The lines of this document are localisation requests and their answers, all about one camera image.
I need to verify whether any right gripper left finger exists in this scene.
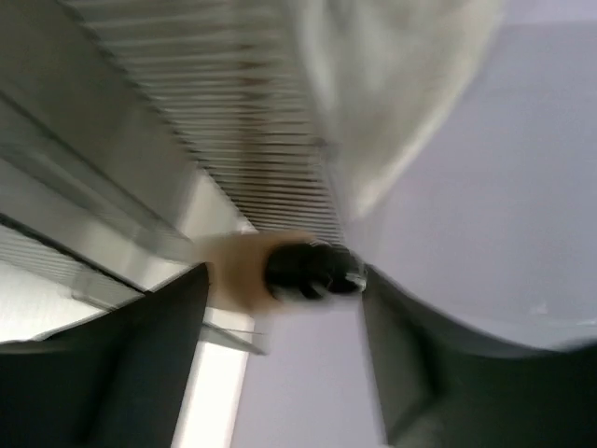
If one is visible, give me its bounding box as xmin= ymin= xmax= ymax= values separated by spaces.
xmin=1 ymin=264 xmax=210 ymax=447

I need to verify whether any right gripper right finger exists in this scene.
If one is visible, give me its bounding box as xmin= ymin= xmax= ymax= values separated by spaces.
xmin=363 ymin=268 xmax=596 ymax=447

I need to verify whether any foundation bottle black pump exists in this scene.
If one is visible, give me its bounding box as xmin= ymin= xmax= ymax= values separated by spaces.
xmin=194 ymin=231 xmax=368 ymax=316

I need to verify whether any clear acrylic makeup organizer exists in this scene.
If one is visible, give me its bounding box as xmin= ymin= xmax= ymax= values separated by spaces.
xmin=0 ymin=0 xmax=507 ymax=356

